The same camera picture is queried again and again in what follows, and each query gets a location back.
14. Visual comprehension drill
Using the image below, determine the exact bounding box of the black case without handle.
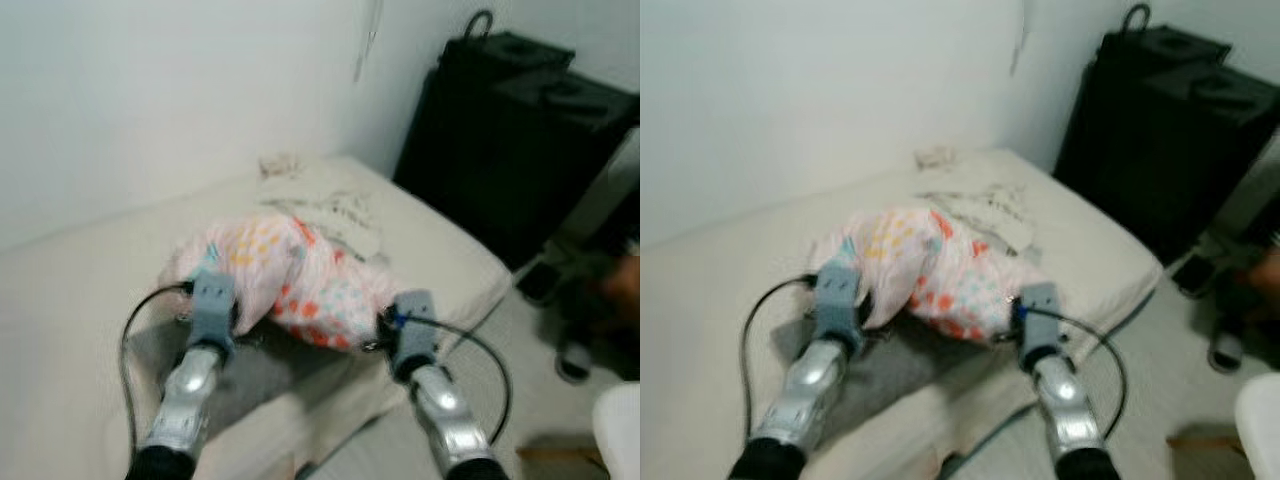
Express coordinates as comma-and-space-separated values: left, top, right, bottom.
1140, 62, 1280, 266
495, 68, 641, 271

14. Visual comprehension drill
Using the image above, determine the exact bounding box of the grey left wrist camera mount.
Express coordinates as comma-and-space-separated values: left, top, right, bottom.
188, 272, 240, 347
812, 265, 864, 341

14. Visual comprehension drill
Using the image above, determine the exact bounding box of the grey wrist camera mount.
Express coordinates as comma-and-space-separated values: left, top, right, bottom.
388, 290, 442, 367
188, 272, 240, 347
812, 265, 864, 341
1015, 282, 1067, 363

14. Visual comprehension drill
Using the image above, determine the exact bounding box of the person in dark clothing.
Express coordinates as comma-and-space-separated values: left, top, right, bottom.
560, 238, 641, 381
1215, 225, 1280, 341

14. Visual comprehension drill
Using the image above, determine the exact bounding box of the white chair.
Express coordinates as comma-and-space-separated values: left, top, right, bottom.
592, 382, 641, 480
1235, 372, 1280, 480

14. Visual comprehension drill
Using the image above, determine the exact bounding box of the white rod on wall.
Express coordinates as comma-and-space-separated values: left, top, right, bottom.
352, 0, 386, 83
1008, 0, 1032, 77

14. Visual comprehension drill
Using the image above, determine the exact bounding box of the grey flat cushion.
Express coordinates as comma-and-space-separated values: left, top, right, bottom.
790, 325, 963, 441
130, 320, 333, 431

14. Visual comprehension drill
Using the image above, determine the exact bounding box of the black slipper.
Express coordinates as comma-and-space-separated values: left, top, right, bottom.
1207, 328, 1246, 376
517, 262, 561, 306
555, 335, 593, 386
1172, 252, 1216, 299

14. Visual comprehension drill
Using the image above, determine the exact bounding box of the bed with beige sheet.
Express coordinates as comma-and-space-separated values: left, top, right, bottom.
0, 155, 513, 480
640, 148, 1166, 480

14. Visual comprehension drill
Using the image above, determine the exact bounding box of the crumpled beige cloth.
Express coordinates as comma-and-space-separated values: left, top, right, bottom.
912, 145, 1036, 256
255, 152, 386, 261

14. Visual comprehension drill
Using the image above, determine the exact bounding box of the grey slanted panel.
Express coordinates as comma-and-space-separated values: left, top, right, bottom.
545, 125, 641, 251
1200, 135, 1280, 256

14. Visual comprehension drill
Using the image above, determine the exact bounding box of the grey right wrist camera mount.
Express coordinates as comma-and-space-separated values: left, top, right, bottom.
1015, 282, 1067, 363
388, 290, 442, 367

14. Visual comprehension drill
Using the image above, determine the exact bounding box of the black case with loop handle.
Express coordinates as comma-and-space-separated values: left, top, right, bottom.
1052, 3, 1233, 206
393, 10, 577, 271

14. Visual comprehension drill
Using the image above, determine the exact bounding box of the brown wooden chair leg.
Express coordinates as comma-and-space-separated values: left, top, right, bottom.
520, 445, 606, 469
1165, 432, 1241, 456

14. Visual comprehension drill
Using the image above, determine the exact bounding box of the pink pillow with coloured dots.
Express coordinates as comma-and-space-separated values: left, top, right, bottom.
158, 213, 399, 352
808, 205, 1031, 344

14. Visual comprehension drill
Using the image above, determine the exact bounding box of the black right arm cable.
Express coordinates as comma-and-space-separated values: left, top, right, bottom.
395, 315, 513, 446
1020, 305, 1129, 441

